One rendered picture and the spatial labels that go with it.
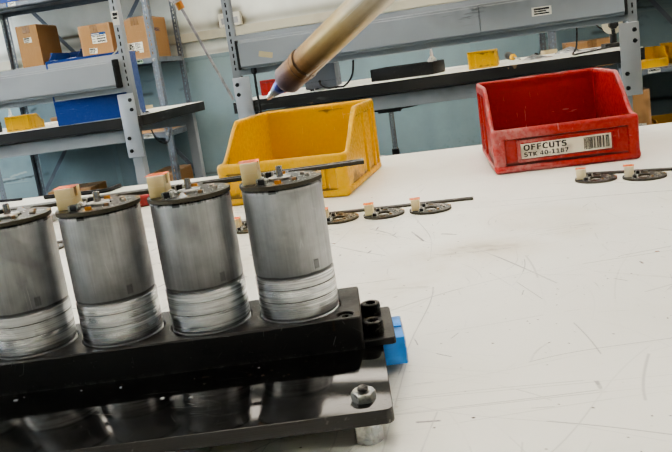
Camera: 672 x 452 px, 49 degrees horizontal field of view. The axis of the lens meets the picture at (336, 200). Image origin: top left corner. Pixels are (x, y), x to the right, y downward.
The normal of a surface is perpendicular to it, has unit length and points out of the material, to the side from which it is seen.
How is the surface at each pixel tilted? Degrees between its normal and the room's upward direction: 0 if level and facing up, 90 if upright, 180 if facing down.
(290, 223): 90
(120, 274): 90
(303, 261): 90
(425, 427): 0
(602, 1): 90
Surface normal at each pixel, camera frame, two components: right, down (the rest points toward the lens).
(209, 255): 0.46, 0.11
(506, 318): -0.14, -0.97
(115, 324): 0.21, 0.15
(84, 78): -0.15, 0.21
